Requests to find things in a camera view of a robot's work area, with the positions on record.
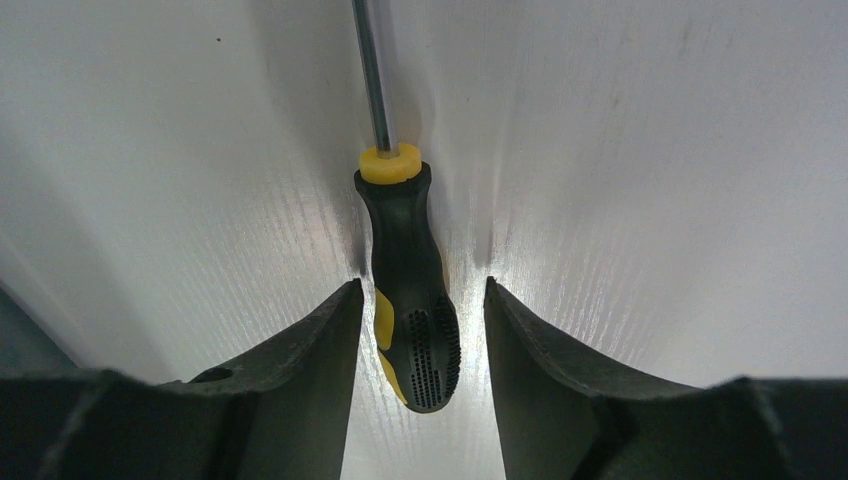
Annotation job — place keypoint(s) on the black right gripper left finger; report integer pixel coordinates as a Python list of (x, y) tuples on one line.
[(277, 411)]

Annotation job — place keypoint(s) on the black yellow handled screwdriver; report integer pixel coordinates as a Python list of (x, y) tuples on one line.
[(416, 326)]

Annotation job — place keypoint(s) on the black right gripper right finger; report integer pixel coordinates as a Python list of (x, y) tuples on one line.
[(567, 411)]

